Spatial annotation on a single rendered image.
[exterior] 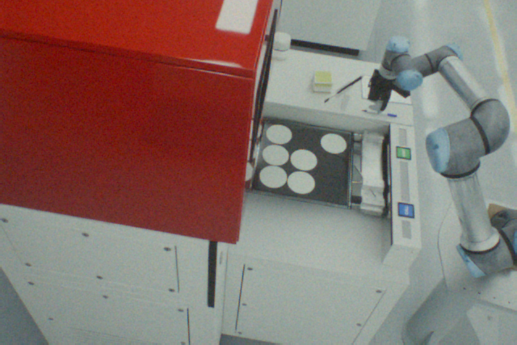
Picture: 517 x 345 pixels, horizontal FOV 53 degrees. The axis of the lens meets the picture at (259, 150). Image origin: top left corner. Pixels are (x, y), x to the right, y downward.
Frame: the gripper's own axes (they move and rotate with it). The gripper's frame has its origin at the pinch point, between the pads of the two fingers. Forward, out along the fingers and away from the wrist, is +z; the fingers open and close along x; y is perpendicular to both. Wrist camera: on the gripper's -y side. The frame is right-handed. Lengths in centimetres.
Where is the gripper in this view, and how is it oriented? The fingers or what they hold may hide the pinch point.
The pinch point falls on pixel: (380, 111)
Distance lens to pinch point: 211.4
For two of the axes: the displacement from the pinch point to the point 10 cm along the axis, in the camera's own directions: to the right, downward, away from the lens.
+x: -1.4, 7.7, -6.2
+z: -0.7, 6.1, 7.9
